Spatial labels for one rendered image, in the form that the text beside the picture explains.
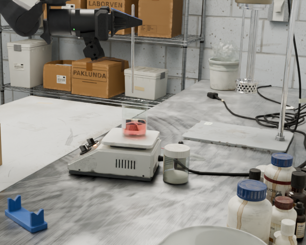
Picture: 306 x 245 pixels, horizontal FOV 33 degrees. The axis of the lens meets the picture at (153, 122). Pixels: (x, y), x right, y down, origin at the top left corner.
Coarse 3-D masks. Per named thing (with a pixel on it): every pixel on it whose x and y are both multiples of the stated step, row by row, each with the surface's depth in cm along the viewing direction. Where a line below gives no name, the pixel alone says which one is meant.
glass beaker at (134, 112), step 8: (128, 104) 122; (136, 104) 122; (144, 104) 121; (128, 112) 117; (136, 112) 117; (144, 112) 118; (128, 120) 118; (136, 120) 117; (144, 120) 118; (128, 128) 118; (136, 128) 118; (144, 128) 119; (128, 136) 119; (136, 136) 118; (144, 136) 120
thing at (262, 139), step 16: (192, 128) 158; (208, 128) 158; (224, 128) 159; (240, 128) 160; (256, 128) 160; (224, 144) 146; (240, 144) 144; (256, 144) 144; (272, 144) 145; (288, 144) 145
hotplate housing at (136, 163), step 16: (160, 144) 126; (80, 160) 118; (96, 160) 117; (112, 160) 117; (128, 160) 116; (144, 160) 115; (160, 160) 124; (112, 176) 118; (128, 176) 118; (144, 176) 116
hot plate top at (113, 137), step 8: (112, 128) 127; (120, 128) 127; (112, 136) 120; (120, 136) 121; (152, 136) 122; (104, 144) 117; (112, 144) 116; (120, 144) 116; (128, 144) 116; (136, 144) 115; (144, 144) 115; (152, 144) 116
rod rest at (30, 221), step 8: (8, 200) 97; (16, 200) 98; (8, 208) 98; (16, 208) 99; (8, 216) 98; (16, 216) 96; (24, 216) 96; (32, 216) 92; (40, 216) 93; (24, 224) 93; (32, 224) 92; (40, 224) 93; (32, 232) 92
